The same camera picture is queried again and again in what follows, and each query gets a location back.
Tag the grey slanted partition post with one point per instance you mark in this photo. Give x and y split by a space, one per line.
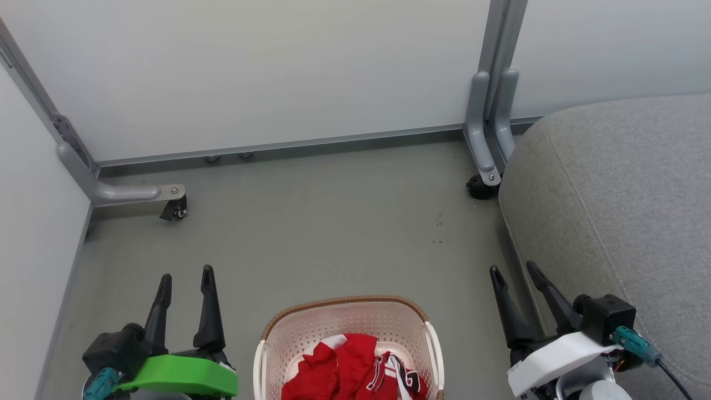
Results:
33 94

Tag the grey partition foot with bolt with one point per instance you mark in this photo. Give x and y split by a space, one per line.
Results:
122 193

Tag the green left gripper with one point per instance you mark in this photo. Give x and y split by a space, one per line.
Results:
178 375

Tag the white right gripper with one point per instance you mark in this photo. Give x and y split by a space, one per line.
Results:
555 358

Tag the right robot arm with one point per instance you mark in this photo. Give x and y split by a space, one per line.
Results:
600 391

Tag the grey fabric sofa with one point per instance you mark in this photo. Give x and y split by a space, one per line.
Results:
627 211

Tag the grey partition bottom rail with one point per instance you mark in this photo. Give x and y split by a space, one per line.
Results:
278 146

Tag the white perforated laundry basket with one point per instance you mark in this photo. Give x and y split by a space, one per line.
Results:
344 319

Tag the red basketball jersey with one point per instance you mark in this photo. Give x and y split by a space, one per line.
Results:
344 366

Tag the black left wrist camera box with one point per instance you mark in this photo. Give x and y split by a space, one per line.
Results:
114 350

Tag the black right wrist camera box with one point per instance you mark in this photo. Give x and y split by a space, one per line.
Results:
605 316

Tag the black caster wheel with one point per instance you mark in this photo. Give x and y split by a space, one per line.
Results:
480 189
176 208

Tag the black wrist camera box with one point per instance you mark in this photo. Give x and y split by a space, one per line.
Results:
605 316
114 350

